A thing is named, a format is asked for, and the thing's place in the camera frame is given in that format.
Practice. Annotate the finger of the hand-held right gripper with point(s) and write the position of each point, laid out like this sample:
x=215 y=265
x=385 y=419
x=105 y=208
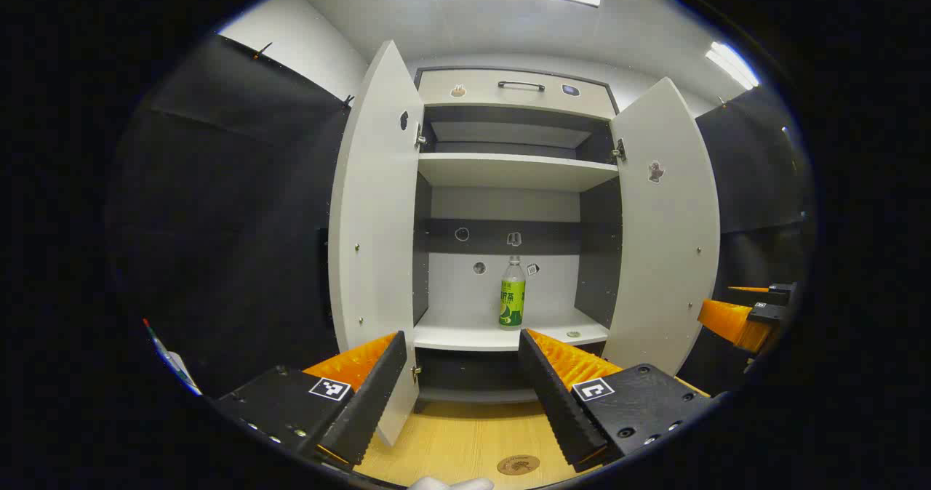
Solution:
x=727 y=319
x=782 y=291

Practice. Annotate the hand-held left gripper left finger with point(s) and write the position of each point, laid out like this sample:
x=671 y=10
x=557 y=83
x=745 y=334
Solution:
x=371 y=403

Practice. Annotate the round brown coaster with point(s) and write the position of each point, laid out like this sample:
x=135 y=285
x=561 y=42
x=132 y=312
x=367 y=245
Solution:
x=518 y=464

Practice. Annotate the white cabinet door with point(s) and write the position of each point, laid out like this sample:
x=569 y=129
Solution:
x=374 y=221
x=662 y=257

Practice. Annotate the white and grey cabinet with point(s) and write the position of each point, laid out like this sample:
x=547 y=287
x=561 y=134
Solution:
x=502 y=286

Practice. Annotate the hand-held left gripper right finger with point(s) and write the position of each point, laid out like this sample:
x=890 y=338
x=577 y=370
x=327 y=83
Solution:
x=560 y=403

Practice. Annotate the black backdrop cloth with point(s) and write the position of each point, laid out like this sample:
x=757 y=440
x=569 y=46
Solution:
x=749 y=185
x=233 y=221

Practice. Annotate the green label plastic bottle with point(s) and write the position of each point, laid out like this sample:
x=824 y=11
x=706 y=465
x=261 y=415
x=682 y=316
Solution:
x=512 y=301

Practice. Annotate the white cabinet shelf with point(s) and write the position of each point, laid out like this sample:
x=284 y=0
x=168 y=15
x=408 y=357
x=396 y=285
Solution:
x=473 y=334
x=509 y=170

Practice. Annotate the white cabinet drawer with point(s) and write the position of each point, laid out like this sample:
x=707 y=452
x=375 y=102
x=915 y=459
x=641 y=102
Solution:
x=480 y=90

